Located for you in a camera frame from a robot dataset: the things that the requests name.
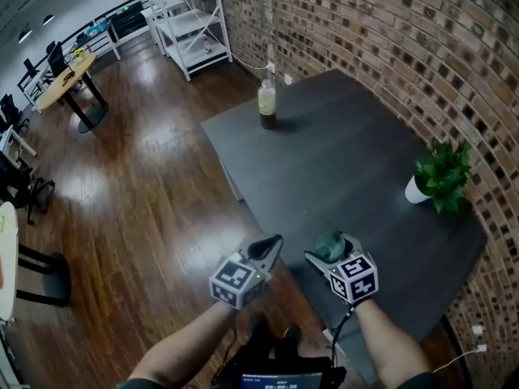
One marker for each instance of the person's right black shoe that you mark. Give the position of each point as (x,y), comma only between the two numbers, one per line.
(291,332)

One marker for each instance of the yellow flower in vase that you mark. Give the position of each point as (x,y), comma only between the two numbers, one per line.
(79,53)

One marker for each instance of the white charger plug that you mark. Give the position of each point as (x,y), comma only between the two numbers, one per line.
(481,347)

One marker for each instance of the white metal shelf rack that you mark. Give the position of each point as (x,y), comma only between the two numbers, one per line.
(198,51)

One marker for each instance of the black chest-worn screen device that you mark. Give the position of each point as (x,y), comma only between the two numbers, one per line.
(284,381)

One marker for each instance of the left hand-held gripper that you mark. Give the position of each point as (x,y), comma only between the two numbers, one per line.
(239,280)

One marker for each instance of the small white side table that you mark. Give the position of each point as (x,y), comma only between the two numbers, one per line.
(150,14)

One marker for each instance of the round white table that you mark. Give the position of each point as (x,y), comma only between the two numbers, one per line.
(8,257)

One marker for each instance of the black metal railing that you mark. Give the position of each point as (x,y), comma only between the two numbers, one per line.
(127,24)

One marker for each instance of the person's left forearm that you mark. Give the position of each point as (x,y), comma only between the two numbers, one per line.
(182,347)

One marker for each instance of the green glass cup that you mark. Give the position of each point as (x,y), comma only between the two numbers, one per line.
(328,245)

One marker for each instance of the small glass jar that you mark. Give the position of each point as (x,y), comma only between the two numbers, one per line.
(207,46)

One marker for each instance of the person's dark shirt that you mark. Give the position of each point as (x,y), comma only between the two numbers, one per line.
(138,382)

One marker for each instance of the round wooden table black base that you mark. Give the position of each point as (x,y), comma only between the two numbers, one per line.
(57,93)

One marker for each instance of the bottle with yellow liquid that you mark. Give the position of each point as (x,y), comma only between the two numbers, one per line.
(267,103)

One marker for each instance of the green plant in white pot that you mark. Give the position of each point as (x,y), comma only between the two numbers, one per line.
(415,193)

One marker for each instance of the person's right forearm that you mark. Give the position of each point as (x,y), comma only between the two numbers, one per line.
(385,347)

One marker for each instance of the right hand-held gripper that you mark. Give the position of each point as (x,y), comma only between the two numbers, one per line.
(354,278)

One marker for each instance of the black pendant lamp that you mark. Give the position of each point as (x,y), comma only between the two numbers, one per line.
(48,19)
(25,35)

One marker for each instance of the dark grey table white legs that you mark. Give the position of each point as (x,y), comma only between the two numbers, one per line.
(324,156)

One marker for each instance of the white wall socket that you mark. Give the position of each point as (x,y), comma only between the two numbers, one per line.
(288,79)
(477,330)
(271,68)

